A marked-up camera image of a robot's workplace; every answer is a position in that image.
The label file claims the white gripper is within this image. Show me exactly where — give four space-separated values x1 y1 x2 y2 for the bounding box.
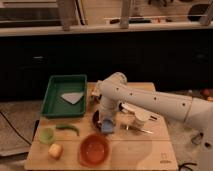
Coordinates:
99 96 118 124

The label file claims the blue sponge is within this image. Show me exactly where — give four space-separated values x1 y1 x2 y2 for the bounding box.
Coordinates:
101 120 114 134

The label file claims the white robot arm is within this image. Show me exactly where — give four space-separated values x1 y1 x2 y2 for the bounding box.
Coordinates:
99 72 213 171

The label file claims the dark purple bowl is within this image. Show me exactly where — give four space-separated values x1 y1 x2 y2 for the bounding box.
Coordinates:
92 111 101 130

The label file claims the orange plastic bowl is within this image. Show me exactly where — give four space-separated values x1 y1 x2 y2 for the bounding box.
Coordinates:
78 134 109 167

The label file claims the metal utensil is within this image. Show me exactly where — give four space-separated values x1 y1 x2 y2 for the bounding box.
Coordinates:
120 124 154 134

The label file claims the white cloth piece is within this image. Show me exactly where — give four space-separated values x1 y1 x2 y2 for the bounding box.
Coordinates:
61 92 84 104

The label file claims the green chili pepper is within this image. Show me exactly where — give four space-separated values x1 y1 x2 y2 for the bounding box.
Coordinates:
56 124 80 136

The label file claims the green plastic tray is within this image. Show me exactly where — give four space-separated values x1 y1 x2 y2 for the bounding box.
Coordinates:
41 75 87 118

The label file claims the wooden cutting board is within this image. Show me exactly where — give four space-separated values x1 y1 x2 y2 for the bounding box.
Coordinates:
24 82 179 171

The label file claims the light green cup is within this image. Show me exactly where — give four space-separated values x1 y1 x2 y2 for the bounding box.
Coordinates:
38 128 54 144

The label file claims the yellow round fruit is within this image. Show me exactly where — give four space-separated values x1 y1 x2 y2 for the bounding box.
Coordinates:
48 144 63 159

